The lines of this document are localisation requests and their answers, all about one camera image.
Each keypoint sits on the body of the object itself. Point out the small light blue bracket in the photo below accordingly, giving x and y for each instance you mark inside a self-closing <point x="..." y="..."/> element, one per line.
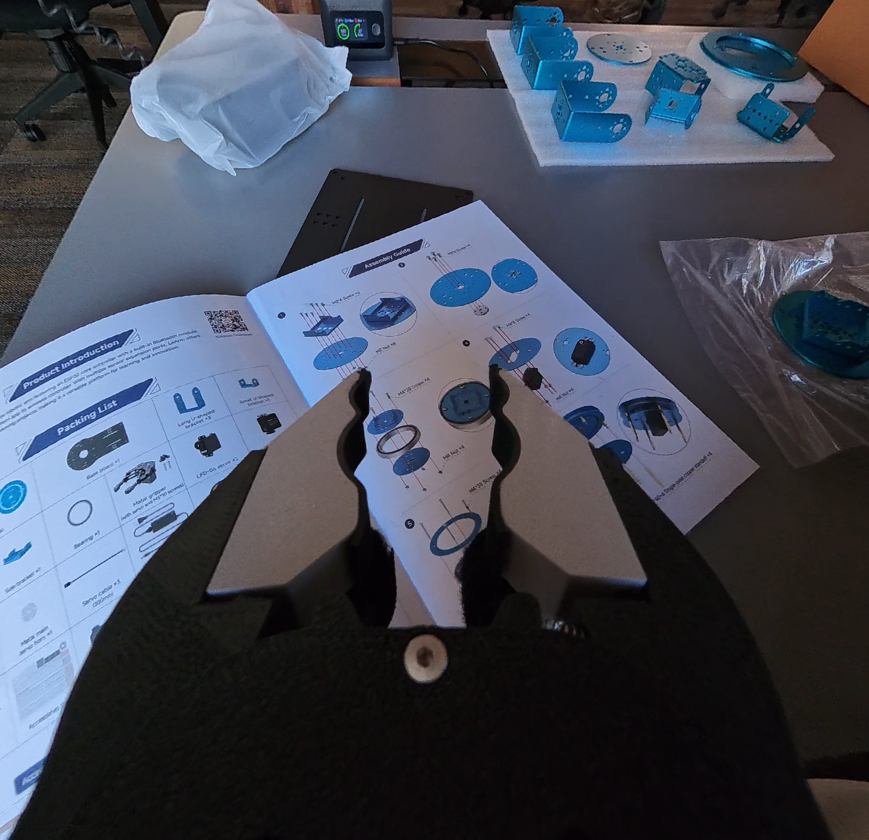
<point x="672" y="107"/>

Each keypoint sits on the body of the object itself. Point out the small white foam pad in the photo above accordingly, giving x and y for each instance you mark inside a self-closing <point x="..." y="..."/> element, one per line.
<point x="808" y="86"/>

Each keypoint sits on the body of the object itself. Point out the clear plastic bag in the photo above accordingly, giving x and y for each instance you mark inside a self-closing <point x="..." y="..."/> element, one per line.
<point x="733" y="276"/>

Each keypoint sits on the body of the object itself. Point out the blue perforated round metal plate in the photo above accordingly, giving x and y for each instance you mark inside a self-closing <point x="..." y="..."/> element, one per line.
<point x="787" y="337"/>

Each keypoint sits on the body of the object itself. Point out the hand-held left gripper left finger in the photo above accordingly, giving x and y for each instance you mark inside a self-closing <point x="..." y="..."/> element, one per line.
<point x="292" y="514"/>

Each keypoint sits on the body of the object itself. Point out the black office chair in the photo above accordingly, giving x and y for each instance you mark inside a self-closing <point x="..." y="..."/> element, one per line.
<point x="41" y="12"/>

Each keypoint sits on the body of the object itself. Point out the grey desk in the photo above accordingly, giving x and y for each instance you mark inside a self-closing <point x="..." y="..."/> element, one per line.
<point x="611" y="208"/>

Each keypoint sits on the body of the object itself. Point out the white plastic bag bundle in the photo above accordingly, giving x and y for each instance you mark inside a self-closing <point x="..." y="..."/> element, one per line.
<point x="237" y="86"/>

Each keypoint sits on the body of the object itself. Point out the orange and white box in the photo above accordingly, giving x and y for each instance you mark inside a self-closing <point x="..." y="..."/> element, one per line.
<point x="842" y="46"/>

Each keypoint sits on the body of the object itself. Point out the black flat base plate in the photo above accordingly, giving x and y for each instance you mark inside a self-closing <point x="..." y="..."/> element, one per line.
<point x="380" y="208"/>

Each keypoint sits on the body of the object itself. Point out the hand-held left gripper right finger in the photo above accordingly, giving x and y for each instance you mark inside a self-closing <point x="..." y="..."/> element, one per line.
<point x="570" y="514"/>

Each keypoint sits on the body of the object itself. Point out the plain blue round plate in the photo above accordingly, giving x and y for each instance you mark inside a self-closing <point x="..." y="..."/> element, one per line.
<point x="618" y="48"/>

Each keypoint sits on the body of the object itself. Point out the assembly guide booklet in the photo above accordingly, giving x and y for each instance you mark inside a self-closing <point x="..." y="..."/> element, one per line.
<point x="170" y="324"/>

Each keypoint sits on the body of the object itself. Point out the grey label printer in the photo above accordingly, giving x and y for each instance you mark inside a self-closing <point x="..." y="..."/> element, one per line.
<point x="353" y="12"/>

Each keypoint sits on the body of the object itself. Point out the long blue U bracket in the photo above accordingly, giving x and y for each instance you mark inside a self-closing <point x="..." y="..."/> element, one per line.
<point x="536" y="25"/>
<point x="550" y="59"/>
<point x="584" y="110"/>

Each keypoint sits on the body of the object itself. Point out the white foam sheet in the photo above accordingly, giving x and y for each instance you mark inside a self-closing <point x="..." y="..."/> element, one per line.
<point x="679" y="151"/>

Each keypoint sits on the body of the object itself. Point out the blue side bracket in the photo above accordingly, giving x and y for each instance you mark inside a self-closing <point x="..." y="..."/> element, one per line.
<point x="835" y="321"/>

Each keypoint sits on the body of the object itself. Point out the small dark blue bracket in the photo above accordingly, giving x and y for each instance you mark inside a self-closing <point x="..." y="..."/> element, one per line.
<point x="679" y="73"/>
<point x="767" y="117"/>

